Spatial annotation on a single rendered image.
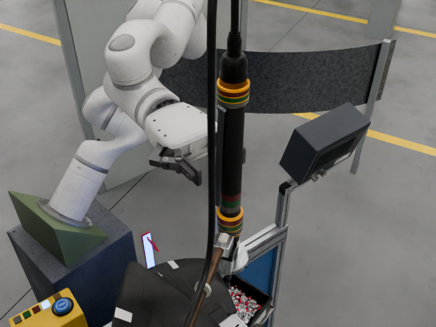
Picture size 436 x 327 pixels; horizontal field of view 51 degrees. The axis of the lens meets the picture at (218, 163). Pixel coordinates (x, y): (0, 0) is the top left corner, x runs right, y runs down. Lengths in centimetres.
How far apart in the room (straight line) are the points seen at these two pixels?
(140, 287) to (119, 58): 40
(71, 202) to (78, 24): 122
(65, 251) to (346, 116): 99
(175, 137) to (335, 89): 214
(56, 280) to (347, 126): 103
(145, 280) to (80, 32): 183
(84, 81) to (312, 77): 126
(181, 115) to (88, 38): 183
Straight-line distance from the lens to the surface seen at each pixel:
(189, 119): 77
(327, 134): 150
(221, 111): 61
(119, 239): 159
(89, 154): 150
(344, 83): 282
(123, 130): 150
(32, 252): 163
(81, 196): 152
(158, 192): 306
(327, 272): 269
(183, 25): 101
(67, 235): 147
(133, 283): 87
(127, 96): 83
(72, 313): 128
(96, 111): 148
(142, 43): 82
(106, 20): 258
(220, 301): 111
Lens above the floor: 212
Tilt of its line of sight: 41 degrees down
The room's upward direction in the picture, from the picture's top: straight up
